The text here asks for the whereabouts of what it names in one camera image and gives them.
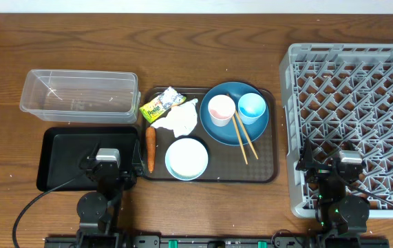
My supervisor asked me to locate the left wooden chopstick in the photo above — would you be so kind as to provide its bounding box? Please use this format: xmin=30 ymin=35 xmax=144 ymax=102
xmin=231 ymin=115 xmax=248 ymax=165

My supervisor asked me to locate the pink cup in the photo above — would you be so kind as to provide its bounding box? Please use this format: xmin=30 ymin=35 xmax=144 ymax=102
xmin=208 ymin=94 xmax=235 ymax=127

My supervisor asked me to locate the grey dishwasher rack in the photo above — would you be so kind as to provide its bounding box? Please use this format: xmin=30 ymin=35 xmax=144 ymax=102
xmin=279 ymin=43 xmax=393 ymax=219

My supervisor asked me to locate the brown serving tray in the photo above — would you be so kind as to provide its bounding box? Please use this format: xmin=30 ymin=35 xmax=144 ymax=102
xmin=140 ymin=89 xmax=279 ymax=183

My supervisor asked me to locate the wooden chopstick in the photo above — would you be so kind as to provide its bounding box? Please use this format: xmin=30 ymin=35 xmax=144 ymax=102
xmin=234 ymin=110 xmax=259 ymax=160
xmin=231 ymin=115 xmax=248 ymax=165

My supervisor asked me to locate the light blue bowl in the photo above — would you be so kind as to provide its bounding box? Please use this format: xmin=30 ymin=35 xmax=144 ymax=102
xmin=164 ymin=138 xmax=209 ymax=181

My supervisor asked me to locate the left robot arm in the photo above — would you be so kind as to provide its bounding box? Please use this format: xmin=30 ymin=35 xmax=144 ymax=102
xmin=74 ymin=141 xmax=142 ymax=247

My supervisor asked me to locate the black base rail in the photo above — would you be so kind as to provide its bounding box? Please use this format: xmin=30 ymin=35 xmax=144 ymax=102
xmin=43 ymin=236 xmax=390 ymax=248

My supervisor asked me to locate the green snack wrapper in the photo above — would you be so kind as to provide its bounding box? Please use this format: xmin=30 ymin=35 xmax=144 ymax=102
xmin=139 ymin=87 xmax=187 ymax=123

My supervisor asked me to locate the orange carrot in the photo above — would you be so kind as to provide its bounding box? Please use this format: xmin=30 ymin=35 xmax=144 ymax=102
xmin=145 ymin=127 xmax=156 ymax=173

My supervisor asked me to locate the light blue cup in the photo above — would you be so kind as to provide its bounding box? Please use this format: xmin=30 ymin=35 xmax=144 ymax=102
xmin=237 ymin=93 xmax=266 ymax=125

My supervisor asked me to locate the dark blue plate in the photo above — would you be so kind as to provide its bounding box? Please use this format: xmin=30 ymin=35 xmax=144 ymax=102
xmin=200 ymin=82 xmax=270 ymax=146

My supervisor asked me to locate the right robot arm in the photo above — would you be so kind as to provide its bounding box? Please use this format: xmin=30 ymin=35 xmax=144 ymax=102
xmin=296 ymin=140 xmax=370 ymax=247

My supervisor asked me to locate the black plastic tray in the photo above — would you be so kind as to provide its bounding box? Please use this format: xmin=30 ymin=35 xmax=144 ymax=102
xmin=36 ymin=126 xmax=139 ymax=192

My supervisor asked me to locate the white napkin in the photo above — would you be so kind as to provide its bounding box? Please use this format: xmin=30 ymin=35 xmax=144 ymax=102
xmin=151 ymin=99 xmax=198 ymax=138

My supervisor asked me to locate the clear plastic bin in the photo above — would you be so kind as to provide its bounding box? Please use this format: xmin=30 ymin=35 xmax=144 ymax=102
xmin=20 ymin=70 xmax=140 ymax=124

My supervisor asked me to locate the right wooden chopstick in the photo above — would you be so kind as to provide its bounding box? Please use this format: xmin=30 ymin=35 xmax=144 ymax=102
xmin=234 ymin=110 xmax=259 ymax=160

